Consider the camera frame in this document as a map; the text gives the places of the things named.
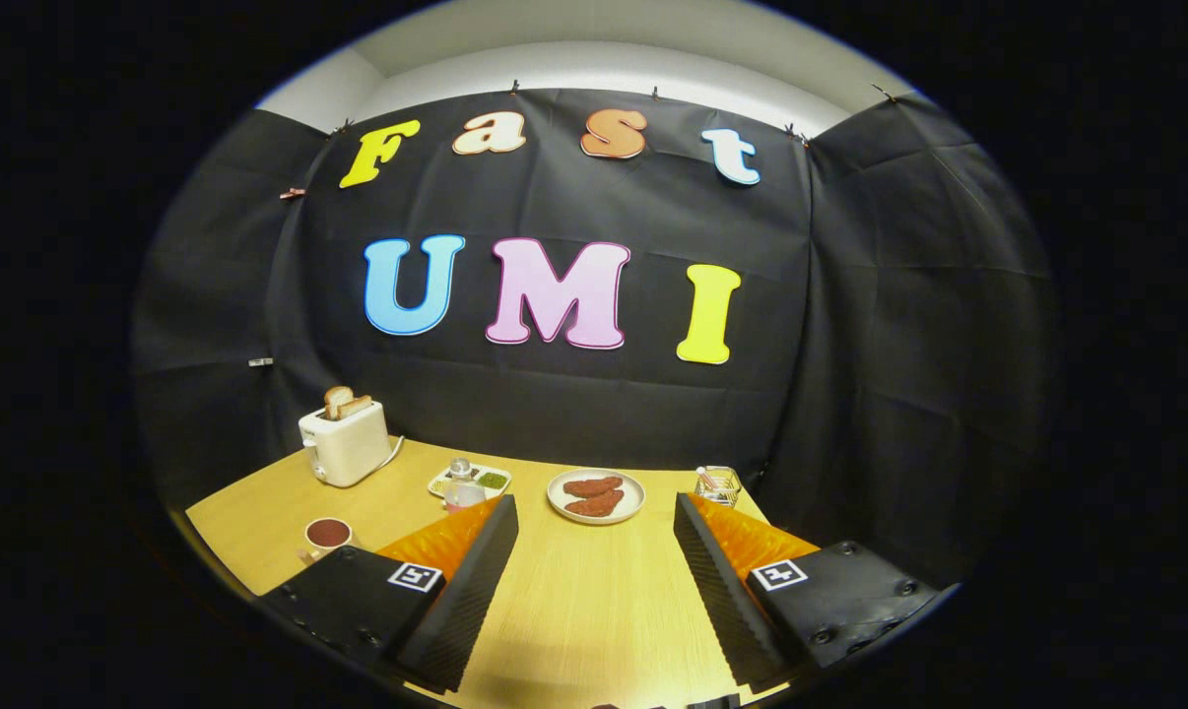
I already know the wooden table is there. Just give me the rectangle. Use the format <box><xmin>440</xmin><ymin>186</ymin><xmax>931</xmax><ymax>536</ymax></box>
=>
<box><xmin>185</xmin><ymin>438</ymin><xmax>822</xmax><ymax>709</ymax></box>

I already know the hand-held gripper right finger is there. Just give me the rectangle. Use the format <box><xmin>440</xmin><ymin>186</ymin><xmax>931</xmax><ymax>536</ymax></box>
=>
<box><xmin>673</xmin><ymin>492</ymin><xmax>950</xmax><ymax>695</ymax></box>

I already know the white divided condiment dish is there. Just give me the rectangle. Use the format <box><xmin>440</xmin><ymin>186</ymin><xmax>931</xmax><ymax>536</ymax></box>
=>
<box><xmin>428</xmin><ymin>463</ymin><xmax>512</xmax><ymax>499</ymax></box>

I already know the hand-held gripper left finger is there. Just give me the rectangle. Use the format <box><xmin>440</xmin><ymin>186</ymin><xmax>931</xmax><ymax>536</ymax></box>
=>
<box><xmin>259</xmin><ymin>494</ymin><xmax>519</xmax><ymax>695</ymax></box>

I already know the cream cup with red inside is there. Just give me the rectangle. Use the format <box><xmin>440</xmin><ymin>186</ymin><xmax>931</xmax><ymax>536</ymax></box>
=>
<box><xmin>303</xmin><ymin>517</ymin><xmax>355</xmax><ymax>564</ymax></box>

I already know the white round plate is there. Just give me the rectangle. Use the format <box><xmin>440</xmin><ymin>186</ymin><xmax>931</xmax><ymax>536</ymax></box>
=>
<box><xmin>547</xmin><ymin>469</ymin><xmax>646</xmax><ymax>526</ymax></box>

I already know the clear plastic juice bottle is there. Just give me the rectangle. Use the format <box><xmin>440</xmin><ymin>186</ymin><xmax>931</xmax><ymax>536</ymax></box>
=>
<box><xmin>443</xmin><ymin>458</ymin><xmax>487</xmax><ymax>513</ymax></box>

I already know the cream toaster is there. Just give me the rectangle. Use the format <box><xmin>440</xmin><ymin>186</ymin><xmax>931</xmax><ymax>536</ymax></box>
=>
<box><xmin>297</xmin><ymin>399</ymin><xmax>394</xmax><ymax>488</ymax></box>

